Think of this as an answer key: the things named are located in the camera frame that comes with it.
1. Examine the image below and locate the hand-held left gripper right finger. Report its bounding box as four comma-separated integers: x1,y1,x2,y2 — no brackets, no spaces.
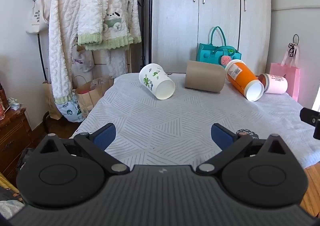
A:
196,123,288,176

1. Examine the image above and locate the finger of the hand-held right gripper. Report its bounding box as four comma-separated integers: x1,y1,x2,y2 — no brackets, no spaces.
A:
299,107,320,139

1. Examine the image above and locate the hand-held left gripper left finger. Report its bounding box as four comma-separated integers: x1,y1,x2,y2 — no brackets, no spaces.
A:
35,123,130,174

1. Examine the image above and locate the pink cup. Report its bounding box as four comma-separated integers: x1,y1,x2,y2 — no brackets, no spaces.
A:
258,73,288,95

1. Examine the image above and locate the brown paper cup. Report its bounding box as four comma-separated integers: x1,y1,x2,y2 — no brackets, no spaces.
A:
184,60,227,93

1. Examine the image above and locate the orange cup with white label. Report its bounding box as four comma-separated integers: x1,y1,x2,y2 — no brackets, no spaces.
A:
224,59,265,102

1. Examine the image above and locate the white cup with green print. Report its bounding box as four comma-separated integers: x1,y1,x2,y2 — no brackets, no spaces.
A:
139,63,176,101

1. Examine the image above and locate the brown paper bag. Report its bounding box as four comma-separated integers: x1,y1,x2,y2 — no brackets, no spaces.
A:
42,79,63,120
75,76,115,119

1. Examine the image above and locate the pink paper bag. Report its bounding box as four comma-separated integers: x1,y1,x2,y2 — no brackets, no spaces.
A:
269,44,300,102

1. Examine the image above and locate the printed white plastic bag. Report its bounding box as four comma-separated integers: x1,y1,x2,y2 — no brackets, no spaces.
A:
55,92,85,123

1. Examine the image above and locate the grey patterned tablecloth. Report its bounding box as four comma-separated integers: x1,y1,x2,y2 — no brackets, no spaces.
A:
72,72,320,169

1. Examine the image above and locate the small canvas bag purple print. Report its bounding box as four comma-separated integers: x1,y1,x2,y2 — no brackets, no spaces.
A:
72,45,95,73

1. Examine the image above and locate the teal felt handbag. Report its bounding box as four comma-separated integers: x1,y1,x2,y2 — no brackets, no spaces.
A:
196,26,242,67

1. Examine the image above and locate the wooden dresser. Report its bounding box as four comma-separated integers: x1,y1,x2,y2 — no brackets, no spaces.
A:
0,107,34,179

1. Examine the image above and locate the white fluffy robe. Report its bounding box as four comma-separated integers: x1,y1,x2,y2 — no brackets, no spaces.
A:
49,0,83,105

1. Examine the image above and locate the black metal coat rack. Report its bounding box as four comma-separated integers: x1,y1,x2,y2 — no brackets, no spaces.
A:
36,0,50,84

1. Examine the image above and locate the black tripod stand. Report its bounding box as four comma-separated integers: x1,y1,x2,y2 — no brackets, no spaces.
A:
136,0,153,74

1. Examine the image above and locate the crumpled bedding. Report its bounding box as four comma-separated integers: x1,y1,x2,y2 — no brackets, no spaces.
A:
0,171,25,220

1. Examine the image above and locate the white wardrobe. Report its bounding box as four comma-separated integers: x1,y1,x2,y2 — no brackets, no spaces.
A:
151,0,272,77

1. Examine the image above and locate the white fluffy dog-print jacket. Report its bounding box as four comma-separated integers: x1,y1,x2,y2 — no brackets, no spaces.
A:
76,0,142,51

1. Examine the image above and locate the white canvas tote bag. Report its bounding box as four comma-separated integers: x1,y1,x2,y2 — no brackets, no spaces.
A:
26,0,54,35

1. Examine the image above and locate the black wire wall hook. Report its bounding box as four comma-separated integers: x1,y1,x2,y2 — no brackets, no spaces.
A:
287,34,300,58

